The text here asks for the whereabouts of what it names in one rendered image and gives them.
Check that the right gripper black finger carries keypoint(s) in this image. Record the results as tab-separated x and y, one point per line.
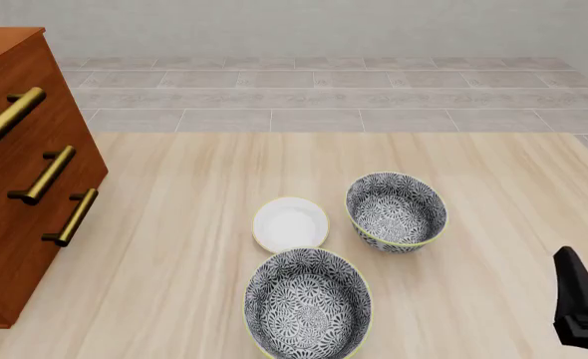
580	288

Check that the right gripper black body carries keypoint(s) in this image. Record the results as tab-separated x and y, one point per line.
585	333

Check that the black white patterned bowl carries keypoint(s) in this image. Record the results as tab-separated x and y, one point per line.
306	306
396	213

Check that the wooden cabinet with drawers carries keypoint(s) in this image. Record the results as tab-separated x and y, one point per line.
5	239

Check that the white round plate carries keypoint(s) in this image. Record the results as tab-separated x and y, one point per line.
289	224

